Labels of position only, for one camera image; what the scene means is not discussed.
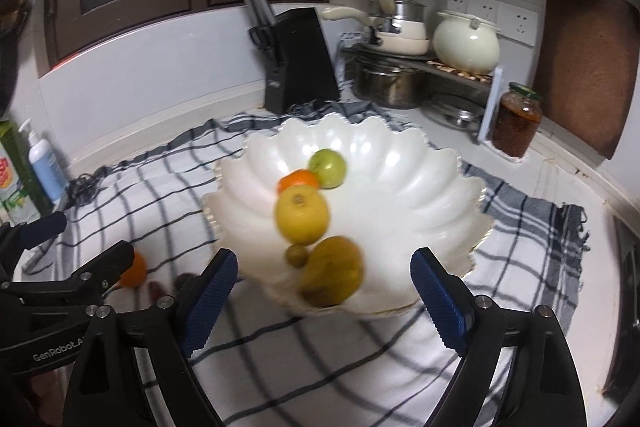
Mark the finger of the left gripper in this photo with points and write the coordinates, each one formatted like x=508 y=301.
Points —
x=26 y=237
x=101 y=273

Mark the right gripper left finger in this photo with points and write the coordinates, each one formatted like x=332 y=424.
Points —
x=200 y=304

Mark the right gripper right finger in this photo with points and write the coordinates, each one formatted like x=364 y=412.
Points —
x=473 y=326

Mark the orange tangerine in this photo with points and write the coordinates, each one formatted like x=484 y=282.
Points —
x=135 y=276
x=298 y=177

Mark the dark red plum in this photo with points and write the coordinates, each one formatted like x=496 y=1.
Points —
x=156 y=291

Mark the checkered kitchen cloth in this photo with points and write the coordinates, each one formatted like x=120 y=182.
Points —
x=263 y=366

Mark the metal kitchen shelf rack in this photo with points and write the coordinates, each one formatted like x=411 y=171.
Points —
x=440 y=77

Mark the person's hand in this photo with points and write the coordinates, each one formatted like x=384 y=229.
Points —
x=50 y=390

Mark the green dish soap bottle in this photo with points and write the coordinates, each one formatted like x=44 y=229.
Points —
x=21 y=193

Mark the black scrub ball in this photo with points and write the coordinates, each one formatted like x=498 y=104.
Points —
x=85 y=188

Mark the blue pump soap bottle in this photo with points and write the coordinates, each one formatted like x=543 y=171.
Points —
x=44 y=163

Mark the small green olive fruit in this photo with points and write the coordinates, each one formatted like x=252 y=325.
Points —
x=296 y=255

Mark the large yellow lemon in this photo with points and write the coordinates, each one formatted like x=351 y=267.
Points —
x=302 y=215

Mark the yellow mango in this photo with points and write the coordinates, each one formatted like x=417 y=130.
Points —
x=333 y=272

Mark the white scalloped fruit bowl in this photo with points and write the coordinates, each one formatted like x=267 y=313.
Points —
x=399 y=194

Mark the orange tangerine in bowl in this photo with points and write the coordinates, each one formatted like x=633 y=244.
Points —
x=298 y=177

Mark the green apple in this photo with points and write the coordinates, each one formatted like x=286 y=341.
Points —
x=329 y=167

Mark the steel lid under shelf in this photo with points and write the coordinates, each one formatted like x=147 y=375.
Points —
x=456 y=111

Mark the glass jar brown sauce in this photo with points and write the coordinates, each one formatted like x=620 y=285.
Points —
x=519 y=115

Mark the black knife block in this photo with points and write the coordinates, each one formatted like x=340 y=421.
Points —
x=298 y=66

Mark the steel pot under shelf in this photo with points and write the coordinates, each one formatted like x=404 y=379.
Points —
x=387 y=84

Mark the cream round pot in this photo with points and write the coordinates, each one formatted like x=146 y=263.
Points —
x=466 y=42

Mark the brown wooden cutting board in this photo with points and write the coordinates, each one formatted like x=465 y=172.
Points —
x=587 y=68

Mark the steel steamer pot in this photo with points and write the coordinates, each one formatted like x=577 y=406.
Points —
x=390 y=15

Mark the cream saucepan with handle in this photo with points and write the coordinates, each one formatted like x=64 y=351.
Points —
x=409 y=40

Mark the white wall socket panel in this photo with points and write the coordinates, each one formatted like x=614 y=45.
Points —
x=514 y=23

